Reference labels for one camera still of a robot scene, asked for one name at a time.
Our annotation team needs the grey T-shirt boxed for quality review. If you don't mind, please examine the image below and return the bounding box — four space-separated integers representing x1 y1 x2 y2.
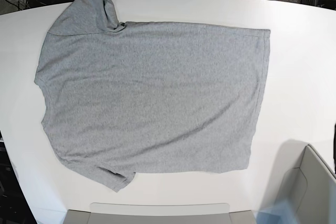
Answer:
35 0 270 191

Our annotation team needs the grey bin at right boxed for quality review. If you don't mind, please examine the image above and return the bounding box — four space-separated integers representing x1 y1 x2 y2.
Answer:
276 145 335 223

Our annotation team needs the blue object bottom right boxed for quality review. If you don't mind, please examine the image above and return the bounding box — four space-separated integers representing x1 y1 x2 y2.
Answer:
255 200 299 224

